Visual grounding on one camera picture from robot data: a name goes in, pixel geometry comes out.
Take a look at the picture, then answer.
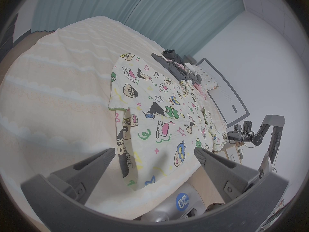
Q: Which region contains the bed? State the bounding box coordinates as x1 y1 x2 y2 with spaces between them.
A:
0 15 249 220

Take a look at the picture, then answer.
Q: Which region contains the dark grey garment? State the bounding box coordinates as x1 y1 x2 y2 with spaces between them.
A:
151 53 193 80

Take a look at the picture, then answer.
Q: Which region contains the pink garment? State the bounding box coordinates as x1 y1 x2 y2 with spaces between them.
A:
169 59 208 98

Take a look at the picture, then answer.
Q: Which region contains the black garment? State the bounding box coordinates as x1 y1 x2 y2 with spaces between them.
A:
162 49 185 63

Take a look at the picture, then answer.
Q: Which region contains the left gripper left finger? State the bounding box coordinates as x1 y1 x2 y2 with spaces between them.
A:
49 148 116 205

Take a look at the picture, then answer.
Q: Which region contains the pale wooden bedside table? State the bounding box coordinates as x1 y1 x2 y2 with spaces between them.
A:
221 142 244 165

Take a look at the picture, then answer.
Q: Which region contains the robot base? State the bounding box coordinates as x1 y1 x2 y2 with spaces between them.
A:
140 184 227 228

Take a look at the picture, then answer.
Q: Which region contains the dark grey chest of drawers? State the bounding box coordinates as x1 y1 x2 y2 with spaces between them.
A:
0 14 18 62

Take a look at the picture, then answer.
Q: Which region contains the white printed pillow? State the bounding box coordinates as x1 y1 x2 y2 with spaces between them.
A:
193 64 219 91

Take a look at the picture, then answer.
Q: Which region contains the white printed pyjama top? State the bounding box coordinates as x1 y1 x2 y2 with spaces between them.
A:
108 53 228 190

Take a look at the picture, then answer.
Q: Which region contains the blue-green curtain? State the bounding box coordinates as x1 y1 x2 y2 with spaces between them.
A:
122 0 245 57
31 0 155 32

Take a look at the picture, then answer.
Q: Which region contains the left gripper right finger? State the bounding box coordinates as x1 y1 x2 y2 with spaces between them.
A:
194 146 262 201

